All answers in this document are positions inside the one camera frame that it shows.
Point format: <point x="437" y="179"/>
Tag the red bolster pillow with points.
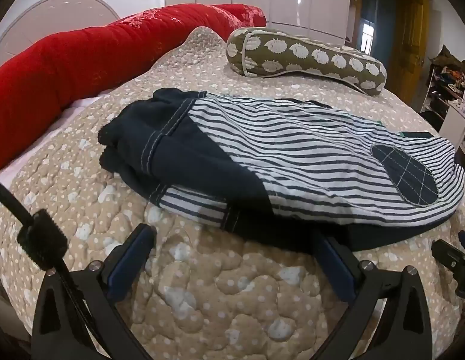
<point x="67" y="63"/>

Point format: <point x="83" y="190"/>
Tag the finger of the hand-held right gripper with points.
<point x="452" y="260"/>

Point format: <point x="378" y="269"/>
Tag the striped navy pants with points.
<point x="292" y="150"/>

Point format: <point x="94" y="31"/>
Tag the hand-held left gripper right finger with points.
<point x="335" y="270"/>

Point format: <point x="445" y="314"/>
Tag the beige dotted quilt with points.
<point x="217" y="288"/>

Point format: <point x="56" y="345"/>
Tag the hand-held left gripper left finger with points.
<point x="131" y="258"/>

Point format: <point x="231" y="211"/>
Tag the yellow wooden door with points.
<point x="408" y="45"/>

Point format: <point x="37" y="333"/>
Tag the cluttered shelf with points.
<point x="450" y="78"/>

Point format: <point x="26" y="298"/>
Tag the white bed headboard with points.
<point x="37" y="15"/>

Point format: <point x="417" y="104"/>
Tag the olive sheep print bolster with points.
<point x="292" y="52"/>

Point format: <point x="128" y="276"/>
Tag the white bed sheet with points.
<point x="82" y="105"/>

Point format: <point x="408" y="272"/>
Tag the white glossy wardrobe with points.
<point x="292" y="0"/>

